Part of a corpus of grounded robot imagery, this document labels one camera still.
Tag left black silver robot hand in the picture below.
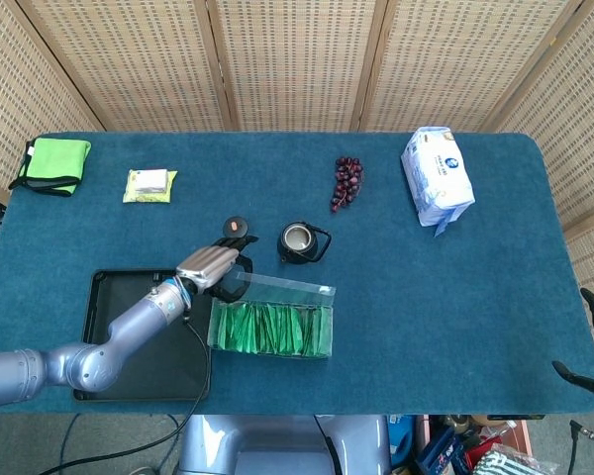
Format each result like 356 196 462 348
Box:
176 236 259 302

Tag clear box of green packets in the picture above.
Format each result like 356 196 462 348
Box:
206 270 338 360

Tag green tea packets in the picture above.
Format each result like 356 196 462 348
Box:
210 299 331 357

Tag black plastic tray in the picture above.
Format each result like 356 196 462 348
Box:
72 268 214 403

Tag blue cardboard box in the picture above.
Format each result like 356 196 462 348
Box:
415 424 472 475

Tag black teapot lid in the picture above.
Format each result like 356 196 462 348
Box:
222 216 251 239

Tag yellow wet wipes packet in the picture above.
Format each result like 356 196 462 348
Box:
122 168 179 205

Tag black cast iron teapot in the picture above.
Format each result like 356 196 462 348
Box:
276 220 333 266

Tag small white tissue packet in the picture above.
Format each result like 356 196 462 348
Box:
130 168 170 192

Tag striped green white bag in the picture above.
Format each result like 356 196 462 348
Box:
474 442 560 475

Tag dark red grape bunch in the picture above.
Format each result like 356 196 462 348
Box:
330 155 365 215

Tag lilac robot torso base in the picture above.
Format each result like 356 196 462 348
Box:
177 414 393 475

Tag green cloth with black trim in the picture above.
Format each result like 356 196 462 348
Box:
8 137 92 198

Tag bamboo folding screen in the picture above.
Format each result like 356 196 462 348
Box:
0 0 594 298

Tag white blue tissue pack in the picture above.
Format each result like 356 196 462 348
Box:
400 126 477 238

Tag black cable with metal plug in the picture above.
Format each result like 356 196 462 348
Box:
567 419 594 446

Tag black robot hand cable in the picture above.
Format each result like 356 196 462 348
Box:
38 316 213 475

